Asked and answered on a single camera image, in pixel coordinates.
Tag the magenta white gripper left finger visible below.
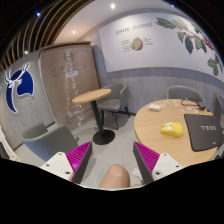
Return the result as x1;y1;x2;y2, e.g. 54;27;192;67
41;141;92;184

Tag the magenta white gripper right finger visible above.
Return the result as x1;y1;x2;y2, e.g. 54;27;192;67
133;142;182;185

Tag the yellow computer mouse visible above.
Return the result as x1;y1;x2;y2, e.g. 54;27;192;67
161;122;183;138

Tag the black mouse pad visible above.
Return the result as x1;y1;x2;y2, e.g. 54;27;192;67
184;114;223;152

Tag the grey armchair left foreground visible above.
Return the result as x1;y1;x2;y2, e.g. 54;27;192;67
21;122;79;161

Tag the round wooden table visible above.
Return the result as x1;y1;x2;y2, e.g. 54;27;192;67
134;99;223;167

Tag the white tissue box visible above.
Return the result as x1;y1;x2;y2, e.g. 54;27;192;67
149;104;162;111

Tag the grey armchair behind small table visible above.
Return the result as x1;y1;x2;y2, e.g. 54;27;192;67
97;83;130;121

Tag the grey chair behind round table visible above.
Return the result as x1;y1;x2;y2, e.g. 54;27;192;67
166;85;204;102

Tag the blue deer logo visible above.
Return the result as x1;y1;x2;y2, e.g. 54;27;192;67
4;64;34;113

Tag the grey chair far right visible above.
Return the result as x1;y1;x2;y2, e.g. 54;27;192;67
214;93;224;130

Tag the small round pedestal table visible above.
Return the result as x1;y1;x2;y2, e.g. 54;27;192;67
72;89;115;145

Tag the black cable with adapter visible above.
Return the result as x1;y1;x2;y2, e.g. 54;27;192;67
180;97;211;112

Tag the wooden wall panel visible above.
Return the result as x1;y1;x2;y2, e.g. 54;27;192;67
39;41;99;130

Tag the coffee plant wall poster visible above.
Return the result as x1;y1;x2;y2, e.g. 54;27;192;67
99;13;224;82

